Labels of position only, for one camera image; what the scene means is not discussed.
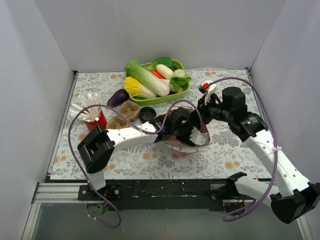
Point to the pink paper gift bag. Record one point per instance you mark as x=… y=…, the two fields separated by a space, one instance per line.
x=185 y=148

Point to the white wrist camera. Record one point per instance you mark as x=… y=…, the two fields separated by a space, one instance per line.
x=199 y=138
x=207 y=88

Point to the yellow napa cabbage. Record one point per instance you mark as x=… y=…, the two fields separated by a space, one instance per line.
x=137 y=89

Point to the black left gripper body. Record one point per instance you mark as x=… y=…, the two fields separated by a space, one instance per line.
x=188 y=135

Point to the green leafy bok choy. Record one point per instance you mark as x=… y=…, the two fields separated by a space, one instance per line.
x=167 y=61

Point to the orange carrot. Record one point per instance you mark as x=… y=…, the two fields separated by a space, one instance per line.
x=157 y=74

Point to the white radish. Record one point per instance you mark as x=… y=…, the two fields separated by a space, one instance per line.
x=165 y=71

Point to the green napa cabbage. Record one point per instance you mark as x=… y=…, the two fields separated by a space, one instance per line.
x=135 y=70

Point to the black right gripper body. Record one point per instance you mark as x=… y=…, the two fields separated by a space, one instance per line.
x=202 y=110

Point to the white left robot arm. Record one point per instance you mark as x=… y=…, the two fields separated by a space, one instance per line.
x=98 y=146

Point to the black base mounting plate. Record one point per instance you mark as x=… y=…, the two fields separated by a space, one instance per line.
x=162 y=194

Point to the green vegetable basket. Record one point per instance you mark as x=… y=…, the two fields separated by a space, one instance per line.
x=174 y=85

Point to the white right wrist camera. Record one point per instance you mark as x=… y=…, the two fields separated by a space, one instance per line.
x=207 y=88

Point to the red holder of straws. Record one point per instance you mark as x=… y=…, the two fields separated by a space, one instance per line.
x=91 y=117

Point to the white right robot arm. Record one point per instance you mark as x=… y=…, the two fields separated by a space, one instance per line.
x=290 y=194

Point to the brown cardboard cup carrier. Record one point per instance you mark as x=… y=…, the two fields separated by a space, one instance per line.
x=129 y=110

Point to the purple eggplant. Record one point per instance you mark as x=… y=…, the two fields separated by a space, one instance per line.
x=118 y=98

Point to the floral patterned table mat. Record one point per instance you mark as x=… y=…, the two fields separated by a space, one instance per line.
x=225 y=156

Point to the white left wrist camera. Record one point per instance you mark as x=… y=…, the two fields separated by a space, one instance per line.
x=199 y=138

